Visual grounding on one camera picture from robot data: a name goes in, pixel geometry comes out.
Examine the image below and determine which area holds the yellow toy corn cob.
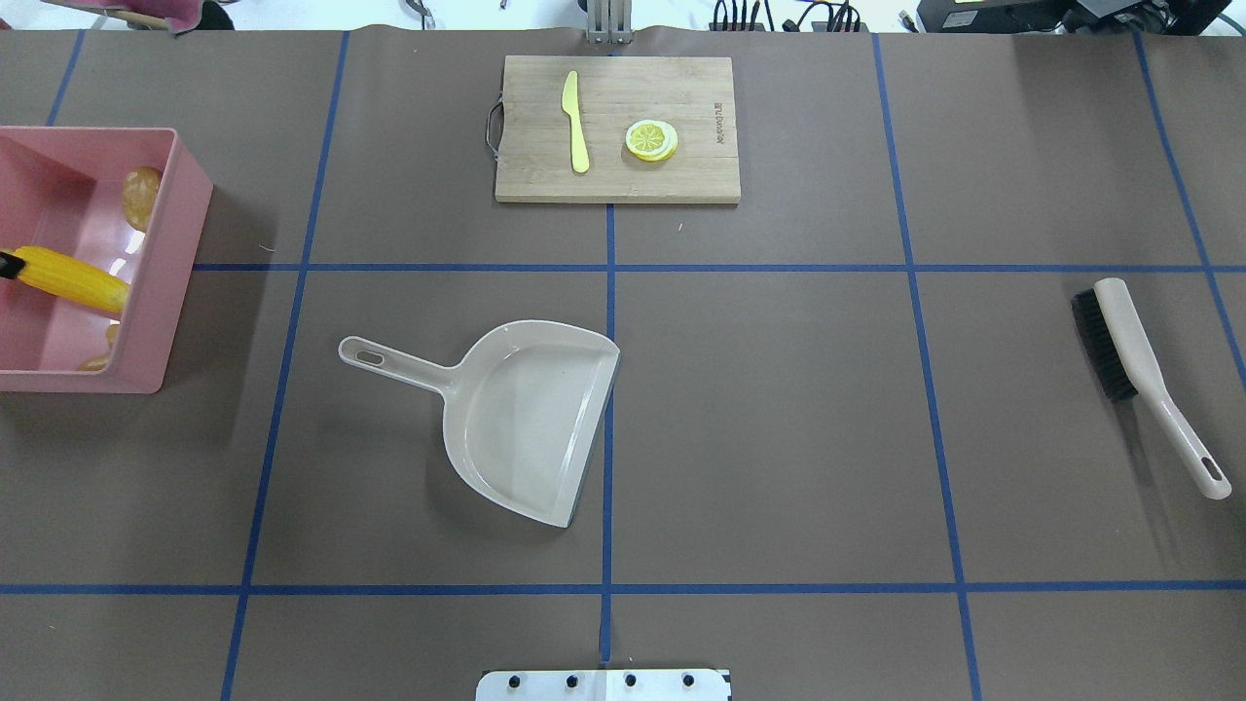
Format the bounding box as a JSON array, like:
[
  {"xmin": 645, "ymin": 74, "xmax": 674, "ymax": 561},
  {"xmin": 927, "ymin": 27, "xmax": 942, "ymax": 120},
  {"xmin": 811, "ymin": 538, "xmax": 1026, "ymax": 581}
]
[{"xmin": 4, "ymin": 245, "xmax": 130, "ymax": 315}]

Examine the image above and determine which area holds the tan toy ginger root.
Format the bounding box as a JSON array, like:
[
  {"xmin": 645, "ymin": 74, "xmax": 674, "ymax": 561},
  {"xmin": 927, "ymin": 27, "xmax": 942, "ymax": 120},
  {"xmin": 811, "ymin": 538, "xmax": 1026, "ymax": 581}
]
[{"xmin": 76, "ymin": 321, "xmax": 123, "ymax": 374}]

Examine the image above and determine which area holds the brown toy potato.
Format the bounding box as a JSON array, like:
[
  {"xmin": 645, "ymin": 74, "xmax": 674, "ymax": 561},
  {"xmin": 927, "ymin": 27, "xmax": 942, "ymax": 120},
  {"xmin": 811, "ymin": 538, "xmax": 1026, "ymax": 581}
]
[{"xmin": 122, "ymin": 166, "xmax": 162, "ymax": 234}]

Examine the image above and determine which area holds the beige plastic dustpan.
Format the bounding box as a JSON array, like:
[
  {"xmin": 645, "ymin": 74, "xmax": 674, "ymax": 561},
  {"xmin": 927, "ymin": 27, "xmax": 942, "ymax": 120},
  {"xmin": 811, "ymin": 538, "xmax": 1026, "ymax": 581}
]
[{"xmin": 338, "ymin": 319, "xmax": 621, "ymax": 529}]

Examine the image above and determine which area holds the beige hand brush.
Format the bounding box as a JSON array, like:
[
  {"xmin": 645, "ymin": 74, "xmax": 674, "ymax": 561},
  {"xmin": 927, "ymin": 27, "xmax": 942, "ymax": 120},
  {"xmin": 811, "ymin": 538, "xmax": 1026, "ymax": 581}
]
[{"xmin": 1072, "ymin": 276, "xmax": 1232, "ymax": 501}]

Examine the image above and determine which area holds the pink plastic bin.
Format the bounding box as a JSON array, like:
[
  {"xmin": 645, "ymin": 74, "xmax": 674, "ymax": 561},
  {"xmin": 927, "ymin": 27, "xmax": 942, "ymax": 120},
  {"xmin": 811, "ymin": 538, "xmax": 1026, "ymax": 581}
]
[{"xmin": 1, "ymin": 126, "xmax": 213, "ymax": 393}]

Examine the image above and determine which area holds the yellow plastic toy knife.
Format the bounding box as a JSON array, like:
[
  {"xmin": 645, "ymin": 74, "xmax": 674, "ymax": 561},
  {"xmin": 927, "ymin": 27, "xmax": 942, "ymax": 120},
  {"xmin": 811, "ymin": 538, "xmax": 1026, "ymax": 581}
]
[{"xmin": 561, "ymin": 70, "xmax": 591, "ymax": 174}]

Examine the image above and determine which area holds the yellow toy lemon slice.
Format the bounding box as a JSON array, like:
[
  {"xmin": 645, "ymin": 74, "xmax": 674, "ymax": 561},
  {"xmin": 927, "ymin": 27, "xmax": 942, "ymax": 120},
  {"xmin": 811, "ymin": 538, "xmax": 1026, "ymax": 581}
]
[{"xmin": 624, "ymin": 120, "xmax": 679, "ymax": 163}]

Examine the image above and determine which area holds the bamboo cutting board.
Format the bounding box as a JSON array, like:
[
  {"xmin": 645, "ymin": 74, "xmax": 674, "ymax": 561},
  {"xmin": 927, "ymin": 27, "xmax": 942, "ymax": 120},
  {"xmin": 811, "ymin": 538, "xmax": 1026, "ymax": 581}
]
[{"xmin": 488, "ymin": 55, "xmax": 743, "ymax": 205}]

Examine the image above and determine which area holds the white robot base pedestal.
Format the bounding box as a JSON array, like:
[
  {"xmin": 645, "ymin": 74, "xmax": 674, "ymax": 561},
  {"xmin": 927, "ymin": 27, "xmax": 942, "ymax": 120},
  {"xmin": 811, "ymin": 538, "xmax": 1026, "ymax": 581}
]
[{"xmin": 473, "ymin": 667, "xmax": 733, "ymax": 700}]

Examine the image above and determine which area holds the aluminium frame post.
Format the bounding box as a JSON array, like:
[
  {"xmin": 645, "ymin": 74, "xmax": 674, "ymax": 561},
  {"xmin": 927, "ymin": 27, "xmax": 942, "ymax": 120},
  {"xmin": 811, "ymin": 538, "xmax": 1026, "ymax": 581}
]
[{"xmin": 579, "ymin": 0, "xmax": 635, "ymax": 45}]

